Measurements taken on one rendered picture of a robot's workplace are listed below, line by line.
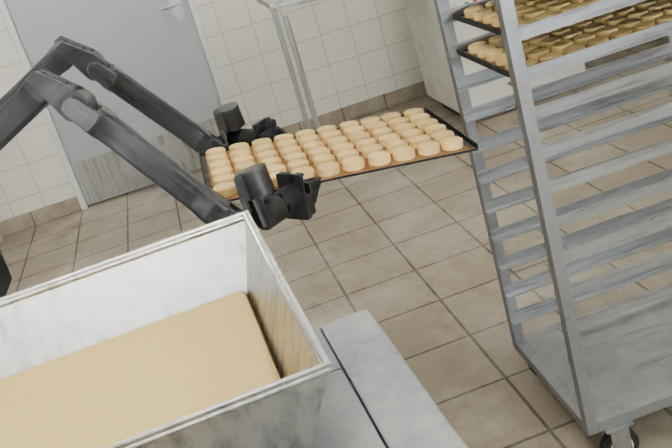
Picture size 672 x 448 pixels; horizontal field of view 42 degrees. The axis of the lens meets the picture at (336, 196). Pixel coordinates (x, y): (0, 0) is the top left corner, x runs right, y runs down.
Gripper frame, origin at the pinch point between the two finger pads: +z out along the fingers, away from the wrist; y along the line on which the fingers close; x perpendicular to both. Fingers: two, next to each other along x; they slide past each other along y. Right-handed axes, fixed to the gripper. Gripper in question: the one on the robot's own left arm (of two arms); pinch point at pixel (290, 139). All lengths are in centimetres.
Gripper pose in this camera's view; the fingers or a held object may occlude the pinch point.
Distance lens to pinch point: 222.6
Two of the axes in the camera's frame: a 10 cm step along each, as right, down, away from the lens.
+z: 8.2, 0.4, -5.7
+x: -5.5, 3.6, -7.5
